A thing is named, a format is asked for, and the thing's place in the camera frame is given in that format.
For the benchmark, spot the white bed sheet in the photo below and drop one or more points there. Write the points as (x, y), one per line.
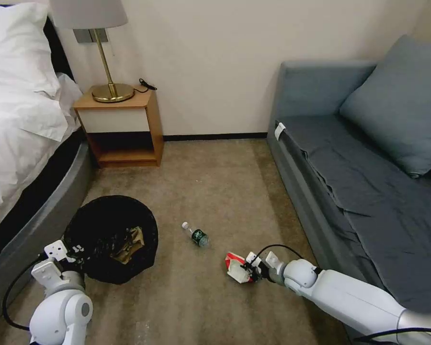
(18, 151)

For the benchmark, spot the black baseboard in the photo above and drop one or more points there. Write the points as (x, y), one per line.
(215, 137)

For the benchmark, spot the brass lamp with white shade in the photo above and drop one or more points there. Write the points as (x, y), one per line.
(109, 91)

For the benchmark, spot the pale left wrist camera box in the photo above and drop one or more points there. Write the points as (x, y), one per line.
(55, 249)

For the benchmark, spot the grey blue cushion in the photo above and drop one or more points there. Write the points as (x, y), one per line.
(398, 108)

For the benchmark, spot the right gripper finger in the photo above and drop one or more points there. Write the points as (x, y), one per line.
(252, 278)
(245, 267)

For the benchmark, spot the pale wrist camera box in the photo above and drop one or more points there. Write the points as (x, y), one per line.
(252, 257)
(55, 249)

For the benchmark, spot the white pillow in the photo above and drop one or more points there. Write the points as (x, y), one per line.
(14, 50)

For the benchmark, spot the dark grey sofa cover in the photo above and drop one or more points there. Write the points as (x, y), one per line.
(373, 201)

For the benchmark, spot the grey wall switch panel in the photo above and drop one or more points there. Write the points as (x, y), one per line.
(82, 36)

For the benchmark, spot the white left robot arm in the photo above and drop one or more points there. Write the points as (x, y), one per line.
(64, 312)

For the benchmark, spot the black round trash bin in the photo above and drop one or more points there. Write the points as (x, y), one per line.
(107, 215)

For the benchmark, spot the brown crumpled paper trash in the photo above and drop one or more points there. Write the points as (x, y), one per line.
(129, 248)

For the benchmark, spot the wooden nightstand with white drawer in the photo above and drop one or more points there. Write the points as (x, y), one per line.
(111, 120)

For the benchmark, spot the black headboard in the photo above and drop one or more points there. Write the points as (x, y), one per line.
(57, 46)

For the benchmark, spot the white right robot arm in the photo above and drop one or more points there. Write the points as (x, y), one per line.
(344, 291)

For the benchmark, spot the red white packet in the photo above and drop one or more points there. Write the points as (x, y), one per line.
(235, 272)

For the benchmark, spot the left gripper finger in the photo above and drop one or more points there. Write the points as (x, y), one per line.
(78, 248)

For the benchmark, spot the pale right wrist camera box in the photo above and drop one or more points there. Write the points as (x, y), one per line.
(252, 257)

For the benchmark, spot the grey bed base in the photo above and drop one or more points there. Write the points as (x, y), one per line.
(39, 219)

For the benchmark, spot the clear plastic bottle green label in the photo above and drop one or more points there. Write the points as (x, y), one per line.
(199, 237)

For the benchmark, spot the grey blue sofa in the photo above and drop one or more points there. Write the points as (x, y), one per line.
(301, 90)

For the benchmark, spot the white sofa tag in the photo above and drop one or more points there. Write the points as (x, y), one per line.
(280, 130)

